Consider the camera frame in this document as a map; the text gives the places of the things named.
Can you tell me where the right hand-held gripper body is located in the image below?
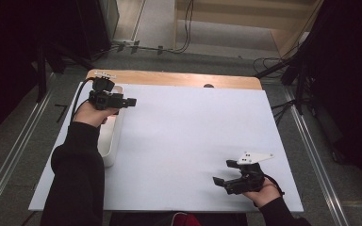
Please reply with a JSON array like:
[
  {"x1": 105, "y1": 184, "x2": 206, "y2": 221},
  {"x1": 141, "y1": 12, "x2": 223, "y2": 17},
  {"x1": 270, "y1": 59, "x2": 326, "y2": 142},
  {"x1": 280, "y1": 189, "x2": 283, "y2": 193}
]
[{"x1": 223, "y1": 151, "x2": 275, "y2": 196}]

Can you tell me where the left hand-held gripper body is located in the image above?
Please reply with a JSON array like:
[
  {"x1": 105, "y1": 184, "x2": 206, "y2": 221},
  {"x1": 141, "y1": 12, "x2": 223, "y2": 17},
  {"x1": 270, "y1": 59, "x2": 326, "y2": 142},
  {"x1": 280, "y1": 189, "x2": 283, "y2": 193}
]
[{"x1": 88, "y1": 71, "x2": 130, "y2": 111}]

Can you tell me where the white oblong plastic container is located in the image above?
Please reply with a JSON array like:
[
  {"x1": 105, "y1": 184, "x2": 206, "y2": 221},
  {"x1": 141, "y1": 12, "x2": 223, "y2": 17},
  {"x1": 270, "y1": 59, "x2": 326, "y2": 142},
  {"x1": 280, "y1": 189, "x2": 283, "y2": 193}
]
[{"x1": 96, "y1": 84, "x2": 126, "y2": 169}]

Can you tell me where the person's right hand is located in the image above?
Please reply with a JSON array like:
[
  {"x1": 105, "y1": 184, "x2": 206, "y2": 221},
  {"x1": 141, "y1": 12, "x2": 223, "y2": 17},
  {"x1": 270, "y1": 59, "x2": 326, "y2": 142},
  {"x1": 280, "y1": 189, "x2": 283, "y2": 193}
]
[{"x1": 241, "y1": 177, "x2": 282, "y2": 208}]

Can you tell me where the person's left hand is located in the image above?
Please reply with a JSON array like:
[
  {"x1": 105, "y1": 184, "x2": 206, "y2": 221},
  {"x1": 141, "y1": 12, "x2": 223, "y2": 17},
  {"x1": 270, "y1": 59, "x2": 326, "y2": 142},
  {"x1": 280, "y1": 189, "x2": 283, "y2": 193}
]
[{"x1": 73, "y1": 100, "x2": 121, "y2": 128}]

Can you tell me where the white board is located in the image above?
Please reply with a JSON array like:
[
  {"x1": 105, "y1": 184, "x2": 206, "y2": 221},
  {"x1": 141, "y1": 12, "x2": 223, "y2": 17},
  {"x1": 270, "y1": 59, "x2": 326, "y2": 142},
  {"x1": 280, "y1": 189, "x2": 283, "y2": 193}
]
[{"x1": 27, "y1": 81, "x2": 305, "y2": 214}]

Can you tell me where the wooden table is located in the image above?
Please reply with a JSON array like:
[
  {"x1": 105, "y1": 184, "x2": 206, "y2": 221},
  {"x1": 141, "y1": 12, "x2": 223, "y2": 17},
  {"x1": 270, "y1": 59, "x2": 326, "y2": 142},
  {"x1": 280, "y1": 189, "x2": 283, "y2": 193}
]
[{"x1": 84, "y1": 69, "x2": 263, "y2": 91}]

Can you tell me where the red garment piece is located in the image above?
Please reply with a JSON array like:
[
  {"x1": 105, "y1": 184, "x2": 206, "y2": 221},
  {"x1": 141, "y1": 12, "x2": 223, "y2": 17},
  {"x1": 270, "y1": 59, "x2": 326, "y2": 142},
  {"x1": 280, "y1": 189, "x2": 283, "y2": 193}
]
[{"x1": 173, "y1": 212, "x2": 203, "y2": 226}]

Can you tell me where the power strip with plugs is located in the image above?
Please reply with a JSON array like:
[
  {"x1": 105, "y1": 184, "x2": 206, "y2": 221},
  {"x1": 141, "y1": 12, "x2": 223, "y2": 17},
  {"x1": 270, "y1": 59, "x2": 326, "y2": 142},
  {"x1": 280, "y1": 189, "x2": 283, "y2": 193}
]
[{"x1": 111, "y1": 39, "x2": 165, "y2": 57}]

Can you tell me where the black metal stand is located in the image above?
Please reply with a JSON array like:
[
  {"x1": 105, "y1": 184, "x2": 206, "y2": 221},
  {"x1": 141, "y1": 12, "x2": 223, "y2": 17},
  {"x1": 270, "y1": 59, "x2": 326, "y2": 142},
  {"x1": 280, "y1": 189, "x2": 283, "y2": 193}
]
[
  {"x1": 254, "y1": 51, "x2": 317, "y2": 117},
  {"x1": 34, "y1": 39, "x2": 96, "y2": 104}
]

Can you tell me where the person's dark lap clothing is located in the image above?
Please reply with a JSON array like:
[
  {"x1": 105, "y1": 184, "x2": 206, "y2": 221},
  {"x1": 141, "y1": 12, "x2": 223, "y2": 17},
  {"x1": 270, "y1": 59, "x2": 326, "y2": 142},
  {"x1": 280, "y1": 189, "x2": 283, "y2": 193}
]
[{"x1": 108, "y1": 210, "x2": 249, "y2": 226}]

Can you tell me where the dark curtain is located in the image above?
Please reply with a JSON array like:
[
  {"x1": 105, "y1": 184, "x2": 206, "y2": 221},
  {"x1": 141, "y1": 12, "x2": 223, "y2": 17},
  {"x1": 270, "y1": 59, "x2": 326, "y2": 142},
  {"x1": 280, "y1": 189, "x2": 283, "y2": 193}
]
[
  {"x1": 295, "y1": 0, "x2": 362, "y2": 201},
  {"x1": 0, "y1": 0, "x2": 88, "y2": 147}
]

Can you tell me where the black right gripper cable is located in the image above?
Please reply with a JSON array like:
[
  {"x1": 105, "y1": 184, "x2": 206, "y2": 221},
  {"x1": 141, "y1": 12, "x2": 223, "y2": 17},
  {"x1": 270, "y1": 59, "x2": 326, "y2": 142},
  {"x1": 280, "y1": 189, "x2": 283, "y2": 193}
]
[{"x1": 263, "y1": 173, "x2": 286, "y2": 197}]

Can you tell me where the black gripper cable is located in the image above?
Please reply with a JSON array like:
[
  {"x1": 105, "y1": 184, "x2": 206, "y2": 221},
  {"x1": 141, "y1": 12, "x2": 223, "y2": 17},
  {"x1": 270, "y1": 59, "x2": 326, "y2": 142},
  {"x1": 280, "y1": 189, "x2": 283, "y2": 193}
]
[
  {"x1": 263, "y1": 173, "x2": 286, "y2": 197},
  {"x1": 69, "y1": 76, "x2": 96, "y2": 124}
]

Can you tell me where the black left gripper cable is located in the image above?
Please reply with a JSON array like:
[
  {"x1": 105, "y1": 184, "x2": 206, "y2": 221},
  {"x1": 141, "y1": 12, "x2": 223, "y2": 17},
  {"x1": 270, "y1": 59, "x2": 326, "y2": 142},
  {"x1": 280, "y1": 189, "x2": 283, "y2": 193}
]
[{"x1": 69, "y1": 76, "x2": 96, "y2": 124}]

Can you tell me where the metal floor rail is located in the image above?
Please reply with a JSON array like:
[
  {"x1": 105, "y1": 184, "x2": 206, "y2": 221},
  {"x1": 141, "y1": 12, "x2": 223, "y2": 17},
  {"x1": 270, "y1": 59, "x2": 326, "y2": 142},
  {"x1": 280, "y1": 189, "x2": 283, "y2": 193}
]
[
  {"x1": 0, "y1": 73, "x2": 58, "y2": 218},
  {"x1": 281, "y1": 86, "x2": 351, "y2": 226}
]

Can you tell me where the black floor cable bundle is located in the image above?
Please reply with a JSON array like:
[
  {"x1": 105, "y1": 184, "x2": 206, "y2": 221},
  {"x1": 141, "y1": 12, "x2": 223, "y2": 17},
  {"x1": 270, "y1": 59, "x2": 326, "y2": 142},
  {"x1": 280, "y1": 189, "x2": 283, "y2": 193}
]
[{"x1": 271, "y1": 99, "x2": 300, "y2": 127}]

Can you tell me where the black hanging cable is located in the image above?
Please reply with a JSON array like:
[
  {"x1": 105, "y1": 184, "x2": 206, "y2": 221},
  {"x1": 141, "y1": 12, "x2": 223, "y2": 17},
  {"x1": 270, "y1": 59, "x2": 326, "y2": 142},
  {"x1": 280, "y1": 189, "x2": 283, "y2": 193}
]
[{"x1": 172, "y1": 0, "x2": 195, "y2": 55}]

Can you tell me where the black looped floor cable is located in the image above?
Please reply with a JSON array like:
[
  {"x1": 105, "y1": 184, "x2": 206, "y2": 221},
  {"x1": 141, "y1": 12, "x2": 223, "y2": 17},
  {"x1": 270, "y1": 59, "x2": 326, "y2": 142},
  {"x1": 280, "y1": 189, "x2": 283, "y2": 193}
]
[{"x1": 252, "y1": 56, "x2": 296, "y2": 79}]

